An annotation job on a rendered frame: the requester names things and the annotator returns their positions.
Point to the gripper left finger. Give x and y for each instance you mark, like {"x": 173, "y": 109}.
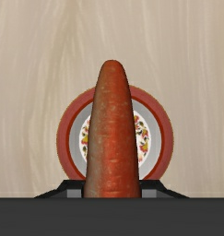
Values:
{"x": 70, "y": 188}

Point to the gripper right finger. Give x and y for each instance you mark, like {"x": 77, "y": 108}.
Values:
{"x": 151, "y": 188}

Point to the orange carrot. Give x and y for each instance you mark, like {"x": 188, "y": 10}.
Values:
{"x": 112, "y": 132}

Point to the red rimmed patterned plate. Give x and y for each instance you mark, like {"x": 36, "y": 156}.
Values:
{"x": 155, "y": 135}

